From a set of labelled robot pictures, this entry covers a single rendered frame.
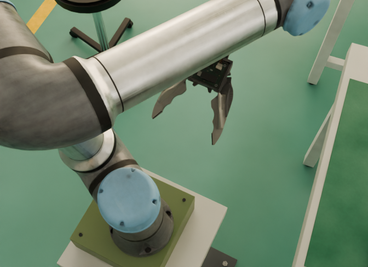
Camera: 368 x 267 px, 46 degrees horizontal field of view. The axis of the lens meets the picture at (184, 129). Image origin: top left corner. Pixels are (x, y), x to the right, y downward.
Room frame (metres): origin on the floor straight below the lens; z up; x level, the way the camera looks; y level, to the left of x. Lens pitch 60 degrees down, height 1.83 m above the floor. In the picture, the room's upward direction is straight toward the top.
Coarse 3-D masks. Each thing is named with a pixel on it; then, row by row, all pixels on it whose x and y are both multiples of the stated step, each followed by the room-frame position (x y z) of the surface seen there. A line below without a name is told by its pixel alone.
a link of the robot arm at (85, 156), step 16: (0, 0) 0.40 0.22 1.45; (0, 16) 0.37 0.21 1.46; (16, 16) 0.39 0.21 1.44; (0, 32) 0.34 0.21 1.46; (16, 32) 0.35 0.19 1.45; (0, 48) 0.31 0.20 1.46; (16, 48) 0.32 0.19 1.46; (32, 48) 0.33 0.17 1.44; (112, 128) 0.47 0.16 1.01; (80, 144) 0.36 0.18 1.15; (96, 144) 0.38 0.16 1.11; (112, 144) 0.40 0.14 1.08; (64, 160) 0.37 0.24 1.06; (80, 160) 0.36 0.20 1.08; (96, 160) 0.36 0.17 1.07; (112, 160) 0.38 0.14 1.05; (80, 176) 0.36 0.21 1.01; (96, 176) 0.35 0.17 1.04
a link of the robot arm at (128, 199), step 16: (128, 160) 0.38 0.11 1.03; (112, 176) 0.34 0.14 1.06; (128, 176) 0.34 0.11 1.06; (144, 176) 0.34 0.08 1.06; (96, 192) 0.32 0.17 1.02; (112, 192) 0.31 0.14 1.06; (128, 192) 0.31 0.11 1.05; (144, 192) 0.31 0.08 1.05; (112, 208) 0.27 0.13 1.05; (128, 208) 0.27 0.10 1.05; (144, 208) 0.28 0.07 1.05; (160, 208) 0.30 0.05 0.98; (112, 224) 0.25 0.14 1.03; (128, 224) 0.25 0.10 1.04; (144, 224) 0.25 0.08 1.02
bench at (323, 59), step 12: (348, 0) 1.32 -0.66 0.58; (336, 12) 1.33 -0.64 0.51; (348, 12) 1.31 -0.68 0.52; (336, 24) 1.32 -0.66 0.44; (336, 36) 1.31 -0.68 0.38; (324, 48) 1.32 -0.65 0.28; (324, 60) 1.32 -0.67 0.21; (336, 60) 1.32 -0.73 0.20; (312, 72) 1.33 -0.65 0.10; (312, 84) 1.32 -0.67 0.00
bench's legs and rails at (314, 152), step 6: (330, 114) 0.86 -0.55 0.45; (324, 120) 0.90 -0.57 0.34; (324, 126) 0.86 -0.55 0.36; (318, 132) 0.89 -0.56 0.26; (324, 132) 0.85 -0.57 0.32; (318, 138) 0.86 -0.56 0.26; (324, 138) 0.85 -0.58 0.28; (312, 144) 0.88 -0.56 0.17; (318, 144) 0.85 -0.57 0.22; (312, 150) 0.86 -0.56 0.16; (318, 150) 0.85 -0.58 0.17; (306, 156) 0.87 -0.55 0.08; (312, 156) 0.85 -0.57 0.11; (318, 156) 0.84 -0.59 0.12; (306, 162) 0.85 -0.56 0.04; (312, 162) 0.85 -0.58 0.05
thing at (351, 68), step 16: (352, 48) 0.92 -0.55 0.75; (352, 64) 0.86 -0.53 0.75; (336, 96) 0.76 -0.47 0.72; (336, 112) 0.68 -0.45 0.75; (336, 128) 0.62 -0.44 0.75; (320, 160) 0.53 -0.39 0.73; (320, 176) 0.47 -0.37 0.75; (320, 192) 0.43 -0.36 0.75; (304, 224) 0.34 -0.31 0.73; (304, 240) 0.30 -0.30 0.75; (304, 256) 0.26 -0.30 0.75
